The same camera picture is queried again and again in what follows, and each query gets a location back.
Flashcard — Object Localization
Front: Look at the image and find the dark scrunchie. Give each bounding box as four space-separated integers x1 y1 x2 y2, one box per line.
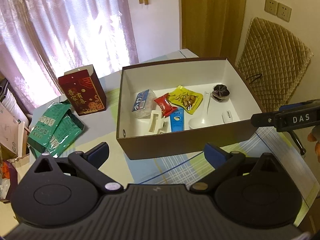
211 84 230 102

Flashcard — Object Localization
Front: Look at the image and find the white pill bottle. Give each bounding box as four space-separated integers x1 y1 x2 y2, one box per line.
221 110 236 124

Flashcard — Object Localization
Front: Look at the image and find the quilted tan chair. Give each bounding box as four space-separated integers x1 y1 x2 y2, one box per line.
236 17 314 113

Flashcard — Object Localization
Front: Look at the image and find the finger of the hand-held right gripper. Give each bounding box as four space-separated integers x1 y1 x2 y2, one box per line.
279 99 320 112
251 107 320 132

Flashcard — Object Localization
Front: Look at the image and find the white plastic spoon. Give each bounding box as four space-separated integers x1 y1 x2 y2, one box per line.
188 91 212 130

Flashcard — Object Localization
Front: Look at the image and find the black cable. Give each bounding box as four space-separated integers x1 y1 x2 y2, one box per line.
246 73 263 83

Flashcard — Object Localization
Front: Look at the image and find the pink sheer curtain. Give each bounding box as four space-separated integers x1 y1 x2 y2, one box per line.
0 0 140 108

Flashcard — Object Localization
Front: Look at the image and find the green foil packet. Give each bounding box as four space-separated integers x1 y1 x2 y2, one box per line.
44 110 86 159
27 100 72 153

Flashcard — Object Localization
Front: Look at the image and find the wall socket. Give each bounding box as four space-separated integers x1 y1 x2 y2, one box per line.
264 0 279 16
277 3 293 23

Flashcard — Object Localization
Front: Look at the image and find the red snack packet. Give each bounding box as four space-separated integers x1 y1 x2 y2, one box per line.
154 93 178 118

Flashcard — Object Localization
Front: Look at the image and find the yellow snack packet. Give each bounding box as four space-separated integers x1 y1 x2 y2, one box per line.
167 85 203 116

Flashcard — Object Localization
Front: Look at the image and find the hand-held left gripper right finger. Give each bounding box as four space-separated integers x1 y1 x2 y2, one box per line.
190 143 282 193

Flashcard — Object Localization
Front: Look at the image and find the clear plastic tissue pack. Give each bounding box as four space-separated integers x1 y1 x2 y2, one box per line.
131 89 157 119

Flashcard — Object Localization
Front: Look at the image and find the white paper stack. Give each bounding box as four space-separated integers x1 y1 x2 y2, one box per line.
4 84 28 121

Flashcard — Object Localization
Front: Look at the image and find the red gift box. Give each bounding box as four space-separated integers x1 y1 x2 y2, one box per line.
58 64 107 117

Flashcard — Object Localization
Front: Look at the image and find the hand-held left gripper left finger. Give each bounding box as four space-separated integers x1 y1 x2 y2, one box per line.
33 142 123 193

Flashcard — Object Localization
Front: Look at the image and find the golden curtain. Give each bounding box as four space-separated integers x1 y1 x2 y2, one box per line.
180 0 248 63

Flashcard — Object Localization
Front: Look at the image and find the blue toothpaste tube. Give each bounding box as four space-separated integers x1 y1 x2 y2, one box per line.
169 107 186 133

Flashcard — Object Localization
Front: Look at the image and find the checked tablecloth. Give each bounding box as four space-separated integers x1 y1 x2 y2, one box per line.
32 49 320 230

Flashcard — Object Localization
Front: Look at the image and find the white plastic clip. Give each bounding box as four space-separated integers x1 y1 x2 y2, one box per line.
148 110 171 134

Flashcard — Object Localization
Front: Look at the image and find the brown cardboard box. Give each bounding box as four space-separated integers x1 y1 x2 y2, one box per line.
115 57 263 160

